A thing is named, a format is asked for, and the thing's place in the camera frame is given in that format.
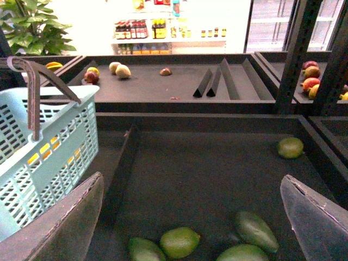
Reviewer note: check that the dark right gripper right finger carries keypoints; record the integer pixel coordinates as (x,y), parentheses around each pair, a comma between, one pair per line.
(320,225)

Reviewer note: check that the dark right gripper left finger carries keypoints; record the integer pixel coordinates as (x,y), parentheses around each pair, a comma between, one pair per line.
(65,231)

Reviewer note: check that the light blue plastic basket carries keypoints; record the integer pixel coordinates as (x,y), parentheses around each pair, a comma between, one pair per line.
(35,175)

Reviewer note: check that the brown basket handle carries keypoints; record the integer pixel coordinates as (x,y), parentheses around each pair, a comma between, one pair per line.
(34,70)

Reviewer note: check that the green lime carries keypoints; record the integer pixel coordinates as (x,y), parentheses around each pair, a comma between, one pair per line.
(179,242)
(290,148)

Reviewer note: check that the black triangular divider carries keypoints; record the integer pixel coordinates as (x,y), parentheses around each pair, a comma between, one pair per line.
(215,83)
(203,84)

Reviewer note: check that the green potted plant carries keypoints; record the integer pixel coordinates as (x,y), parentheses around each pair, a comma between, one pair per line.
(31,28)

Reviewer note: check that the white bottle shelf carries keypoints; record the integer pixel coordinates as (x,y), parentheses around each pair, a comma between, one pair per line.
(163,27)

